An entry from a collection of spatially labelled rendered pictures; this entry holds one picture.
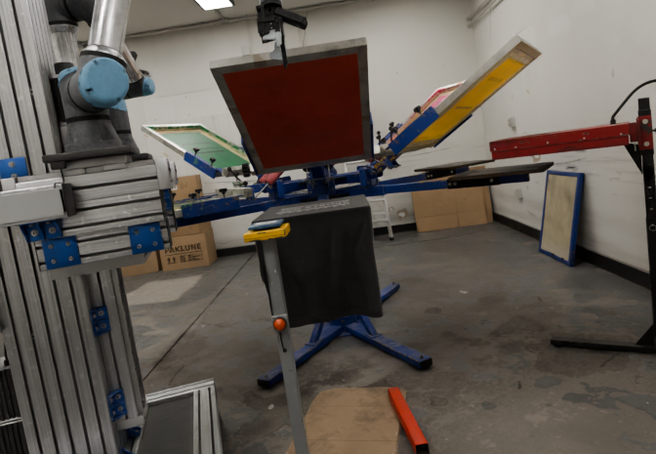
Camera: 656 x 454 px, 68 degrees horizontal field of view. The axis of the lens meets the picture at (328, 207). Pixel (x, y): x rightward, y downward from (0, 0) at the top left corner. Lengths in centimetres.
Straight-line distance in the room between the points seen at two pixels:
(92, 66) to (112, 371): 101
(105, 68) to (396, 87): 536
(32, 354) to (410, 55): 563
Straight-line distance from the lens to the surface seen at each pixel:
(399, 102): 649
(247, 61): 188
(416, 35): 665
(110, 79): 141
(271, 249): 154
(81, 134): 152
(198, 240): 630
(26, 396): 189
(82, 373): 183
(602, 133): 242
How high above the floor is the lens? 115
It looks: 6 degrees down
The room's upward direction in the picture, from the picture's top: 8 degrees counter-clockwise
